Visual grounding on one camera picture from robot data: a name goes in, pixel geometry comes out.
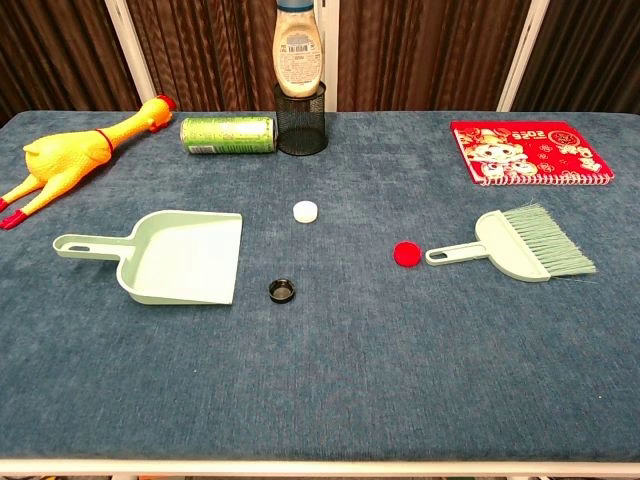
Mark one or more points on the black bottle cap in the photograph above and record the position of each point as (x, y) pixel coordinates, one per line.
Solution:
(280, 291)

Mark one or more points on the red bottle cap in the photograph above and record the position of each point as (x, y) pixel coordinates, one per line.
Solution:
(407, 253)

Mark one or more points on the mint green plastic dustpan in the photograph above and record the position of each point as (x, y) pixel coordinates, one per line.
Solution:
(185, 260)

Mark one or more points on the white bottle cap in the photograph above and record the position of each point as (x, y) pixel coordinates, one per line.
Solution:
(305, 211)

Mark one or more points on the beige sauce bottle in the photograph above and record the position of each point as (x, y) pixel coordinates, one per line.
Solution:
(297, 55)

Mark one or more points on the yellow rubber chicken toy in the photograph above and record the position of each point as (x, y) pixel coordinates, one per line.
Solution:
(65, 155)

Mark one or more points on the mint green hand brush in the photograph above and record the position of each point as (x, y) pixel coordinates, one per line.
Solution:
(505, 245)

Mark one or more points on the black mesh cup holder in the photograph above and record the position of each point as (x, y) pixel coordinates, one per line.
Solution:
(301, 125)

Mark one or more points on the white table frame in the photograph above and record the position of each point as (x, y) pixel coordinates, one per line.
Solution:
(320, 468)

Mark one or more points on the dark brown pleated curtain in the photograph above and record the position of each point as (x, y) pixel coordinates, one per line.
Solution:
(210, 55)
(590, 55)
(55, 55)
(425, 55)

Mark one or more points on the white partition post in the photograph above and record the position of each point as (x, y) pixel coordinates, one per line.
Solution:
(132, 50)
(330, 55)
(522, 55)

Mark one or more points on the red spiral notebook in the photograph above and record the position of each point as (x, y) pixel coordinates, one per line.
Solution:
(530, 152)

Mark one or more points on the blue table cloth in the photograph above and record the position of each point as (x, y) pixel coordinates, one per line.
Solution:
(320, 360)

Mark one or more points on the green drink can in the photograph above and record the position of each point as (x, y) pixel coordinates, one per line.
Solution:
(227, 135)

